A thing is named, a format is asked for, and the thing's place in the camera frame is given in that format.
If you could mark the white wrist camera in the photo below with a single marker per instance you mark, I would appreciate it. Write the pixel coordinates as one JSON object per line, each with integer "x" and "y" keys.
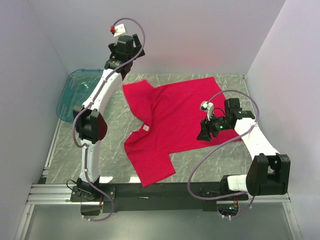
{"x": 207, "y": 107}
{"x": 118, "y": 30}

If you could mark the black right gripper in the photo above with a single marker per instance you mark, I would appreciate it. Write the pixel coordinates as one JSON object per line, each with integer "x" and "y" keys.
{"x": 204, "y": 134}

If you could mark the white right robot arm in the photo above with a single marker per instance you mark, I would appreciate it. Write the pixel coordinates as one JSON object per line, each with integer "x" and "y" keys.
{"x": 269, "y": 171}

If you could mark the red t-shirt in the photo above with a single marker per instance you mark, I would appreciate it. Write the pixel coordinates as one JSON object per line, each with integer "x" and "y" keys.
{"x": 171, "y": 117}

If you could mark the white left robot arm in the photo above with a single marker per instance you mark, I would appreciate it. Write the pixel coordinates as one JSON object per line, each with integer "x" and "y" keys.
{"x": 89, "y": 125}

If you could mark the teal transparent plastic bin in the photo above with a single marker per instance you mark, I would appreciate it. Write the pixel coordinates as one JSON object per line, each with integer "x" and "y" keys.
{"x": 77, "y": 89}

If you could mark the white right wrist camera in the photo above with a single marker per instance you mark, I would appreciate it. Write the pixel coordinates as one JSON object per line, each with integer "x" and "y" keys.
{"x": 207, "y": 107}

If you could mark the black base beam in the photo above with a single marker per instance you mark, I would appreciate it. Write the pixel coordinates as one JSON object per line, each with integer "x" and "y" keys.
{"x": 135, "y": 197}

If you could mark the aluminium frame rail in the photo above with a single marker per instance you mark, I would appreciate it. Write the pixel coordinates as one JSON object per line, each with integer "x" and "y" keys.
{"x": 43, "y": 194}

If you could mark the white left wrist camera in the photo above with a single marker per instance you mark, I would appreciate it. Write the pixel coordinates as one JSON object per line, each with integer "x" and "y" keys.
{"x": 118, "y": 30}

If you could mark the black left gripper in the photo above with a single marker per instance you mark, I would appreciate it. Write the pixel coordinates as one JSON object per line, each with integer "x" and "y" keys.
{"x": 138, "y": 44}

